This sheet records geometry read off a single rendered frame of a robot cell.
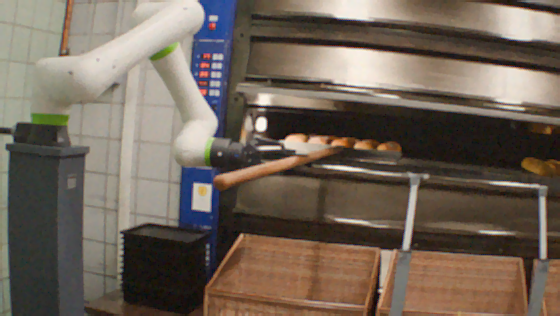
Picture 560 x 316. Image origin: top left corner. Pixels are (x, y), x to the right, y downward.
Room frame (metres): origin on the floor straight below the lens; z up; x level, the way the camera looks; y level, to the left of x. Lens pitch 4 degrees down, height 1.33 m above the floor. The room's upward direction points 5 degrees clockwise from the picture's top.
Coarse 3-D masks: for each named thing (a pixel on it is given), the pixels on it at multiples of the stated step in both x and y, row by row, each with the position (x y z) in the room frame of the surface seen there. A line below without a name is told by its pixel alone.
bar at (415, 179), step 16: (272, 160) 2.39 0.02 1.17; (368, 176) 2.32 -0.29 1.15; (384, 176) 2.30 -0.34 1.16; (400, 176) 2.29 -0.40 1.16; (416, 176) 2.27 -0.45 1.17; (432, 176) 2.27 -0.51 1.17; (448, 176) 2.26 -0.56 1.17; (416, 192) 2.25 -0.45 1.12; (528, 192) 2.20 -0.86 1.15; (544, 192) 2.17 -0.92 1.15; (544, 208) 2.13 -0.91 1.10; (544, 224) 2.08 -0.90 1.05; (544, 240) 2.03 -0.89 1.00; (400, 256) 2.06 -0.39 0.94; (544, 256) 1.99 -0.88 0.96; (400, 272) 2.06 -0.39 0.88; (544, 272) 1.96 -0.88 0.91; (400, 288) 2.06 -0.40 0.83; (544, 288) 1.95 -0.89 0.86; (400, 304) 2.06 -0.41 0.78
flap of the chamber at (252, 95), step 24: (240, 96) 2.71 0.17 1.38; (264, 96) 2.67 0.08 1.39; (288, 96) 2.62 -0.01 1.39; (312, 96) 2.59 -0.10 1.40; (336, 96) 2.57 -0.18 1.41; (360, 96) 2.55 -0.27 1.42; (432, 120) 2.68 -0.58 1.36; (456, 120) 2.61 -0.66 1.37; (480, 120) 2.54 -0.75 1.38; (504, 120) 2.47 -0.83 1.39; (528, 120) 2.41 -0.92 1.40; (552, 120) 2.39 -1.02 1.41
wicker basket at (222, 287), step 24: (240, 240) 2.71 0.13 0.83; (264, 240) 2.72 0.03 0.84; (288, 240) 2.71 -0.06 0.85; (240, 264) 2.71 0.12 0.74; (264, 264) 2.70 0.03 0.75; (288, 264) 2.68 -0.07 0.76; (312, 264) 2.67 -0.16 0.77; (336, 264) 2.65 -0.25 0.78; (360, 264) 2.64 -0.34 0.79; (216, 288) 2.41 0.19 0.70; (240, 288) 2.69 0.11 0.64; (264, 288) 2.67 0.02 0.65; (288, 288) 2.66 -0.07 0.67; (312, 288) 2.64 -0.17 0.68; (336, 288) 2.63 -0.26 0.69; (360, 288) 2.61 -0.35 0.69; (216, 312) 2.42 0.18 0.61; (240, 312) 2.51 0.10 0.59; (264, 312) 2.25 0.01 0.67; (288, 312) 2.24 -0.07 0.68; (312, 312) 2.22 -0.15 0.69; (336, 312) 2.21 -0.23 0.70; (360, 312) 2.19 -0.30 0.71
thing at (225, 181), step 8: (312, 152) 2.42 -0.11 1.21; (320, 152) 2.54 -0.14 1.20; (328, 152) 2.70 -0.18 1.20; (336, 152) 2.95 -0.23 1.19; (280, 160) 1.93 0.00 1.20; (288, 160) 2.00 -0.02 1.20; (296, 160) 2.10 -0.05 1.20; (304, 160) 2.22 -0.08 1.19; (312, 160) 2.38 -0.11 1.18; (248, 168) 1.60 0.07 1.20; (256, 168) 1.65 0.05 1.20; (264, 168) 1.71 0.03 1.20; (272, 168) 1.79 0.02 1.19; (280, 168) 1.88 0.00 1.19; (216, 176) 1.41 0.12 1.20; (224, 176) 1.41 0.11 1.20; (232, 176) 1.45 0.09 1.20; (240, 176) 1.50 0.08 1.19; (248, 176) 1.56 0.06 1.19; (256, 176) 1.63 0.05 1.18; (264, 176) 1.72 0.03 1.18; (216, 184) 1.40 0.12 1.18; (224, 184) 1.40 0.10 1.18; (232, 184) 1.44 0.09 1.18; (240, 184) 1.52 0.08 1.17
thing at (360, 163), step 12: (264, 156) 2.77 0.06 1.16; (276, 156) 2.76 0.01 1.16; (288, 156) 2.75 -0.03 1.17; (372, 168) 2.68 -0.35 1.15; (384, 168) 2.67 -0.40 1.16; (396, 168) 2.66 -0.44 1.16; (408, 168) 2.65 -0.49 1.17; (420, 168) 2.64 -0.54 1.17; (432, 168) 2.63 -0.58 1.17; (444, 168) 2.62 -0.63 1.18; (492, 180) 2.58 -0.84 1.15; (504, 180) 2.57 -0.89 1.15; (516, 180) 2.56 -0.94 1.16; (528, 180) 2.54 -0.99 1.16; (540, 180) 2.53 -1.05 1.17; (552, 180) 2.52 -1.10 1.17
